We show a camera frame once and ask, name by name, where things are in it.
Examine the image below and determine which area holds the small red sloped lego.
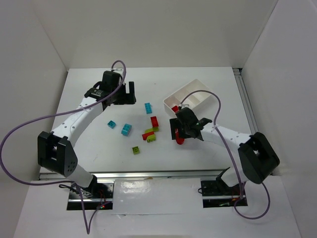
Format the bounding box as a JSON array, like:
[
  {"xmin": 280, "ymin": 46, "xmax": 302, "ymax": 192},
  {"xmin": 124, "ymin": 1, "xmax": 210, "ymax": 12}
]
[{"xmin": 171, "ymin": 106, "xmax": 179, "ymax": 113}]

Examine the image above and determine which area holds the red round lego piece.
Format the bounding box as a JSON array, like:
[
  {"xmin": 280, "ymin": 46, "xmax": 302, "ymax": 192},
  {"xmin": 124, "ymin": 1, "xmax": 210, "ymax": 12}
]
[{"xmin": 175, "ymin": 129, "xmax": 185, "ymax": 145}]

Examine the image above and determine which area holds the long red lego brick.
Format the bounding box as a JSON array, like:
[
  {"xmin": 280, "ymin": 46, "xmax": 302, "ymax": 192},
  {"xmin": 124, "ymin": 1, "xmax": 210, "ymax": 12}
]
[{"xmin": 150, "ymin": 116, "xmax": 159, "ymax": 127}]

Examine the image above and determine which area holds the long green lego brick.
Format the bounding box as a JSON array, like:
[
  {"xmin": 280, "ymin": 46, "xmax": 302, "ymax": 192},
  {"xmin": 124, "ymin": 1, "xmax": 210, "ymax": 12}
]
[{"xmin": 145, "ymin": 127, "xmax": 159, "ymax": 133}]

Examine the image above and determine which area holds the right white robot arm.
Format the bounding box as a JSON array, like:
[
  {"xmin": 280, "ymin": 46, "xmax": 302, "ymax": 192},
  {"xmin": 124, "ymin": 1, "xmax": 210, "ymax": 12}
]
[{"xmin": 169, "ymin": 108, "xmax": 280, "ymax": 192}]

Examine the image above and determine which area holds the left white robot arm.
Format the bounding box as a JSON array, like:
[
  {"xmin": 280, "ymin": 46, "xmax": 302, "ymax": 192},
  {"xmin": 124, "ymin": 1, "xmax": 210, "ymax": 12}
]
[{"xmin": 37, "ymin": 71, "xmax": 136, "ymax": 196}]

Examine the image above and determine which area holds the long teal lego brick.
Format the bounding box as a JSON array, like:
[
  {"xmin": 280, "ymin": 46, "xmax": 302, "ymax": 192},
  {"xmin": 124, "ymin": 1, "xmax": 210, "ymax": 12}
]
[{"xmin": 144, "ymin": 103, "xmax": 153, "ymax": 115}]

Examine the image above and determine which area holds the white divided container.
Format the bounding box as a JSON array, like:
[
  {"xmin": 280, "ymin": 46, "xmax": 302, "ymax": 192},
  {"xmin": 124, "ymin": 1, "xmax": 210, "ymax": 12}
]
[{"xmin": 163, "ymin": 79, "xmax": 216, "ymax": 118}]

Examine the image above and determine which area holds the green red curved lego stack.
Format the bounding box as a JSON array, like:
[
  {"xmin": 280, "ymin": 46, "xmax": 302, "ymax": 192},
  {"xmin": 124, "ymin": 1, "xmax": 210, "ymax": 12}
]
[{"xmin": 142, "ymin": 131, "xmax": 156, "ymax": 143}]

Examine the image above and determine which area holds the curved teal lego brick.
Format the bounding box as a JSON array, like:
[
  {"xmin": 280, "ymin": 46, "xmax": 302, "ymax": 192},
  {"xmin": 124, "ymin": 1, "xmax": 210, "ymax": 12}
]
[{"xmin": 121, "ymin": 123, "xmax": 132, "ymax": 136}]

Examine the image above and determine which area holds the small teal lego brick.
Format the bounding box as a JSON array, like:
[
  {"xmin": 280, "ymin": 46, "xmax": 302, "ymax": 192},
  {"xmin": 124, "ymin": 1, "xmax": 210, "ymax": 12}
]
[{"xmin": 107, "ymin": 120, "xmax": 116, "ymax": 129}]

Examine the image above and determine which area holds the small green lego brick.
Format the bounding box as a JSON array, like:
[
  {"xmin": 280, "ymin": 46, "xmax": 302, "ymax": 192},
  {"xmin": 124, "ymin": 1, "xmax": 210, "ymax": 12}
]
[{"xmin": 132, "ymin": 146, "xmax": 140, "ymax": 155}]

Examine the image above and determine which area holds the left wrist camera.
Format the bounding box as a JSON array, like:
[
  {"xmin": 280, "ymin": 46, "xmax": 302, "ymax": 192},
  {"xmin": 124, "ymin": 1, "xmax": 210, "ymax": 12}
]
[{"xmin": 111, "ymin": 68, "xmax": 124, "ymax": 82}]

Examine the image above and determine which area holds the front aluminium rail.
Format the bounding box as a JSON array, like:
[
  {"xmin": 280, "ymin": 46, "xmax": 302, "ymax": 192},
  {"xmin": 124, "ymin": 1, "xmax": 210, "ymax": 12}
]
[{"xmin": 39, "ymin": 169, "xmax": 231, "ymax": 179}]

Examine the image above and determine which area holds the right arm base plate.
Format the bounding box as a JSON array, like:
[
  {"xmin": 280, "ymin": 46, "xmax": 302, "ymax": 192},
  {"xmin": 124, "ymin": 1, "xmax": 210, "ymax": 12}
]
[{"xmin": 197, "ymin": 180, "xmax": 240, "ymax": 208}]

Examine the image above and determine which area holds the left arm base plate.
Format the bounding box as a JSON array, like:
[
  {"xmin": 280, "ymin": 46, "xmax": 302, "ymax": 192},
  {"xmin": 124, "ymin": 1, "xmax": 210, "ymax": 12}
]
[{"xmin": 58, "ymin": 181, "xmax": 114, "ymax": 211}]

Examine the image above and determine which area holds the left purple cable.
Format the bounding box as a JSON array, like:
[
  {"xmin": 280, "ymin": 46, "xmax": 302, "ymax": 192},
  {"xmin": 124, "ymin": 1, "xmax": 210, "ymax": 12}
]
[{"xmin": 0, "ymin": 60, "xmax": 126, "ymax": 235}]

